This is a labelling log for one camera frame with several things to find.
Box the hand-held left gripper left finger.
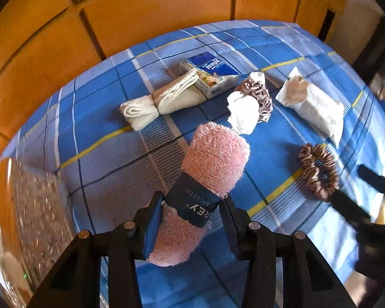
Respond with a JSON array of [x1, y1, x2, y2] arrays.
[[26, 191, 166, 308]]

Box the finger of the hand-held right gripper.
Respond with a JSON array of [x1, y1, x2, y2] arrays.
[[332, 189, 371, 224], [358, 165, 385, 194]]

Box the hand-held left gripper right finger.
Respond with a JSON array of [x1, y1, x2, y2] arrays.
[[220, 197, 358, 308]]

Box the brown satin scrunchie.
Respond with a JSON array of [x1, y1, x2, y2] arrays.
[[298, 144, 340, 203], [236, 77, 273, 124]]

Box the pink dishcloth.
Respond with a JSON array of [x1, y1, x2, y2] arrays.
[[149, 122, 251, 267]]

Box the white wet wipes pack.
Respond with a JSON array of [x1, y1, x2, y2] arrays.
[[275, 67, 345, 148]]

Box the white cloth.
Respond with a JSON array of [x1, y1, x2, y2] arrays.
[[227, 71, 266, 135]]

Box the cream cloth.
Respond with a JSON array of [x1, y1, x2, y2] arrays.
[[119, 71, 212, 132]]

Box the blue tissue packet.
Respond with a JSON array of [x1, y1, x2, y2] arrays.
[[180, 51, 241, 98]]

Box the dark chair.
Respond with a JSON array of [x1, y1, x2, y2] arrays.
[[350, 0, 385, 87]]

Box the wooden wardrobe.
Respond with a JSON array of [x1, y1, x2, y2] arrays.
[[0, 0, 353, 174]]

